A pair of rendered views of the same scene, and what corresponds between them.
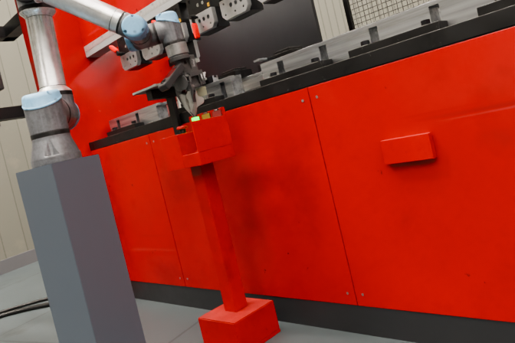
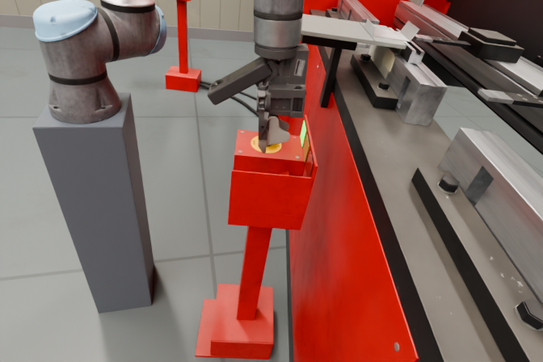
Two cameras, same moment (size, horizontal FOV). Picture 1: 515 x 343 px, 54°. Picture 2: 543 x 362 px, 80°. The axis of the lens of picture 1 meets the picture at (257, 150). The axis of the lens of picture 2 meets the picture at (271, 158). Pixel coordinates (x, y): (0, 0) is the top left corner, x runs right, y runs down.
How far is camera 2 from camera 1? 1.44 m
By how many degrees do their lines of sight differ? 49
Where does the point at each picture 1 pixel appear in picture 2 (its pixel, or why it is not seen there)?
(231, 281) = (242, 302)
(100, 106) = not seen: outside the picture
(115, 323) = (111, 267)
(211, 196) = (254, 237)
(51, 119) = (55, 61)
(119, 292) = (124, 250)
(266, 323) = (253, 351)
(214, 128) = (278, 190)
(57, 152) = (60, 108)
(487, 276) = not seen: outside the picture
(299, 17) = not seen: outside the picture
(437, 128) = not seen: outside the picture
